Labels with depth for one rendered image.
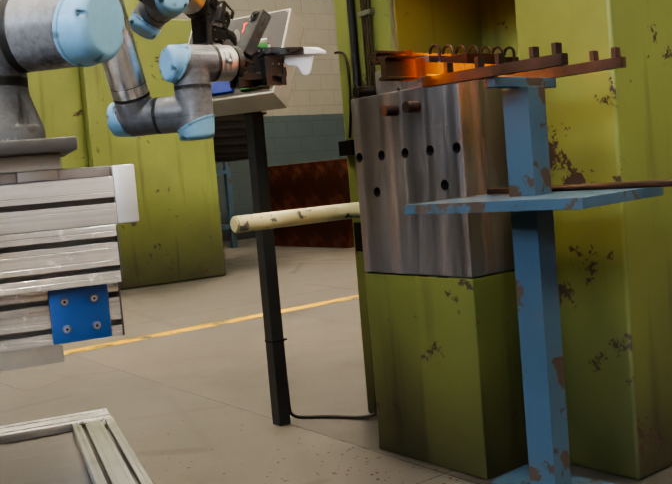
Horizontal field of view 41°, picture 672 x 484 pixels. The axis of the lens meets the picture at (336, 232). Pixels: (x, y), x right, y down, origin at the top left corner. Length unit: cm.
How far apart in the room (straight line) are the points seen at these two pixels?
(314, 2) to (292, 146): 193
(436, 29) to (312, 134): 919
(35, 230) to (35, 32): 29
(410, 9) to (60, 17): 136
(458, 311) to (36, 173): 107
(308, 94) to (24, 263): 1045
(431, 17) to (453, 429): 113
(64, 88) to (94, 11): 544
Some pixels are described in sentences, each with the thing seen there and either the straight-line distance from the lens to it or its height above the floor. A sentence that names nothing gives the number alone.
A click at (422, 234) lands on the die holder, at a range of 214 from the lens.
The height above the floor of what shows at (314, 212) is 63.
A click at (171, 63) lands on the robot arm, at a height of 98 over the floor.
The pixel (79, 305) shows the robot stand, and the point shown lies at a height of 56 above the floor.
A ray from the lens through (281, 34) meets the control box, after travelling 253.
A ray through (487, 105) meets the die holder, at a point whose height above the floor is 86.
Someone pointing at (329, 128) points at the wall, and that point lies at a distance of 1190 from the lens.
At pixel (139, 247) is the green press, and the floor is 30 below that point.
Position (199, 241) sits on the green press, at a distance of 693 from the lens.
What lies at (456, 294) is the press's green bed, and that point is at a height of 43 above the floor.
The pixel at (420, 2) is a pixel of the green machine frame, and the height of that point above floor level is 118.
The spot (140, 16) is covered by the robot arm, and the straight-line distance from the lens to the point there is 217.
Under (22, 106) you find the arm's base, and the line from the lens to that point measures 143.
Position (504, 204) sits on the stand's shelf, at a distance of 165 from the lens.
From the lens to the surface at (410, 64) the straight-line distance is 172.
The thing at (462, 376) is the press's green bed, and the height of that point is 24.
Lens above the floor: 74
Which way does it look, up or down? 4 degrees down
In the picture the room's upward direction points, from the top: 5 degrees counter-clockwise
